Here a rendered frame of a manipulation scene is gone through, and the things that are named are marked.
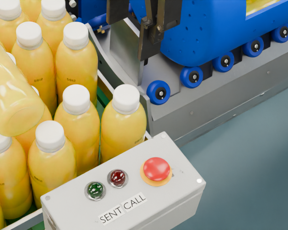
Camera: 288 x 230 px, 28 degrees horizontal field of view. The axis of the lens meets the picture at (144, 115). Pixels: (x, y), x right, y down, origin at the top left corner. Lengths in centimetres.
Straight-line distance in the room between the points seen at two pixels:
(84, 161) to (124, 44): 24
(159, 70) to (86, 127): 30
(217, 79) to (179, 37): 14
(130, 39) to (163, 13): 40
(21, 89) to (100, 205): 18
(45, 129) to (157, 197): 18
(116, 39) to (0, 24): 22
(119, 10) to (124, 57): 34
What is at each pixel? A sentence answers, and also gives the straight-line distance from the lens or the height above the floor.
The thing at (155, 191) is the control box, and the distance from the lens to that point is 77.
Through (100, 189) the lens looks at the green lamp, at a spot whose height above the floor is 111.
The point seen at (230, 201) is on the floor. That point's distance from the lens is 204.
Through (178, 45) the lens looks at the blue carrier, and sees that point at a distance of 103.
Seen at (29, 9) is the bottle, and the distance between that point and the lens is 103.
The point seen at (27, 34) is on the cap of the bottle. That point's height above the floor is 111.
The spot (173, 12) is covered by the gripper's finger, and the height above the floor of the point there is 134.
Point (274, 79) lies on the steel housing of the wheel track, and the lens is 125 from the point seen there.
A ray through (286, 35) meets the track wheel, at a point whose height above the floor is 96.
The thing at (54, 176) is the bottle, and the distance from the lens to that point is 84.
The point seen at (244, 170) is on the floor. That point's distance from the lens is 211.
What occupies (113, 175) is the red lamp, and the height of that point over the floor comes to 111.
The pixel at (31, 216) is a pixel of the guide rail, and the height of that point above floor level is 98.
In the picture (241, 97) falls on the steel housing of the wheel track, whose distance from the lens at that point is 120.
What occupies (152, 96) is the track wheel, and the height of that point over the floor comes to 97.
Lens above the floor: 177
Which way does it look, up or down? 55 degrees down
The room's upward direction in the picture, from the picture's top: 8 degrees clockwise
